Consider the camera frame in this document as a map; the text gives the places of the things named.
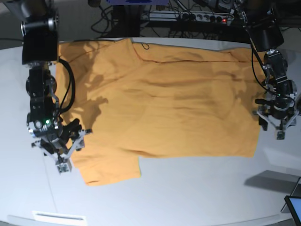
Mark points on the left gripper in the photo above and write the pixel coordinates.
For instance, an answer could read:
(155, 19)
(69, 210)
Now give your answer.
(279, 108)

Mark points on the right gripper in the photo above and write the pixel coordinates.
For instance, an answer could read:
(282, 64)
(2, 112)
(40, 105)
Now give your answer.
(60, 131)

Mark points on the orange T-shirt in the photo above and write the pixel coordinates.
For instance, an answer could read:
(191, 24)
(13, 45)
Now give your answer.
(155, 101)

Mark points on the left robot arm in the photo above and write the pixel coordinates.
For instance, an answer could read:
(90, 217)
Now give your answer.
(265, 38)

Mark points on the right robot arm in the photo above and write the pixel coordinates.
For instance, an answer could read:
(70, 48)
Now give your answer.
(39, 26)

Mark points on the tablet on stand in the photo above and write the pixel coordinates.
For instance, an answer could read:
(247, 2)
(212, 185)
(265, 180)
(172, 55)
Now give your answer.
(293, 203)

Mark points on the white power strip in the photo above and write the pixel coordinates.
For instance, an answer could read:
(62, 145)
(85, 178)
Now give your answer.
(198, 16)

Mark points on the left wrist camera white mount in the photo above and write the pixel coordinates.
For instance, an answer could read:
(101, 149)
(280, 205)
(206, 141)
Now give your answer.
(280, 125)

